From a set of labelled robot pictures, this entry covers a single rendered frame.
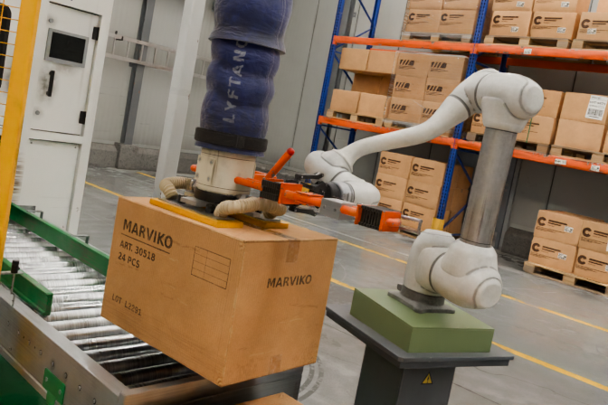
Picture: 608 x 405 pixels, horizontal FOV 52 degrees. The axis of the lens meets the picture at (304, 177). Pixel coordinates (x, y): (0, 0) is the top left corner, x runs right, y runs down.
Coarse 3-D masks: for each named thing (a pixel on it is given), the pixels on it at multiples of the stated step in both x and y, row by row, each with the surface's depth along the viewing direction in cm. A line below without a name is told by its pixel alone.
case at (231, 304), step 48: (144, 240) 192; (192, 240) 178; (240, 240) 165; (288, 240) 176; (336, 240) 193; (144, 288) 191; (192, 288) 176; (240, 288) 165; (288, 288) 180; (144, 336) 189; (192, 336) 175; (240, 336) 169; (288, 336) 184
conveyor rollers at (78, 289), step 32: (32, 256) 303; (64, 256) 308; (64, 288) 261; (96, 288) 271; (64, 320) 226; (96, 320) 233; (96, 352) 205; (128, 352) 212; (160, 352) 214; (128, 384) 192
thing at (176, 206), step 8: (152, 200) 196; (160, 200) 196; (168, 200) 196; (176, 200) 199; (168, 208) 190; (176, 208) 188; (184, 208) 188; (192, 208) 188; (200, 208) 190; (208, 208) 184; (192, 216) 182; (200, 216) 180; (208, 216) 180; (208, 224) 177; (216, 224) 175; (224, 224) 177; (232, 224) 179; (240, 224) 181
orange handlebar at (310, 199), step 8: (192, 168) 203; (256, 176) 210; (264, 176) 213; (248, 184) 184; (256, 184) 182; (288, 192) 173; (296, 192) 171; (304, 192) 173; (296, 200) 172; (304, 200) 169; (312, 200) 167; (320, 200) 165; (344, 208) 160; (352, 208) 158; (392, 224) 151; (400, 224) 153
